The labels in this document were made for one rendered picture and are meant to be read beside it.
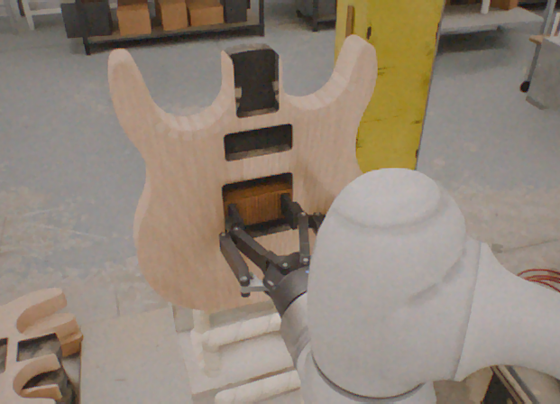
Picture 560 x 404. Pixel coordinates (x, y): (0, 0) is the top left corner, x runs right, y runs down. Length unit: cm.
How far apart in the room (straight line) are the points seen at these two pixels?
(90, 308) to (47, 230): 188
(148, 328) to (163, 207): 64
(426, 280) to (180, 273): 49
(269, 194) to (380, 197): 40
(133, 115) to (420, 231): 40
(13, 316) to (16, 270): 180
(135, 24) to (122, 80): 506
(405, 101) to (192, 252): 143
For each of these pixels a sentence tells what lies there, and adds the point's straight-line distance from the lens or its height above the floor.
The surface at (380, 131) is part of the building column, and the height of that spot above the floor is 93.
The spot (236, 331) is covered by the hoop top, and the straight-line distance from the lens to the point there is 102.
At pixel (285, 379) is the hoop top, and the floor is 105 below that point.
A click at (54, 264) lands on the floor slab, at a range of 305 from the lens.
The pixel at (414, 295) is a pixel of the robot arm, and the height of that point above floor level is 165.
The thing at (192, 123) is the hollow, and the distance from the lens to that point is 68.
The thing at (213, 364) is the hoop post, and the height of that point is 106.
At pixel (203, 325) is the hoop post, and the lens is 110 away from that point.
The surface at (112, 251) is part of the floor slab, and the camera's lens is 303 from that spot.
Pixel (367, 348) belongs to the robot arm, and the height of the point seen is 160.
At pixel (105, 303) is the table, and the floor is 90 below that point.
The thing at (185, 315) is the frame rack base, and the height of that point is 106.
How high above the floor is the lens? 190
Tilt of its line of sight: 36 degrees down
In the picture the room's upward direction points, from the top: straight up
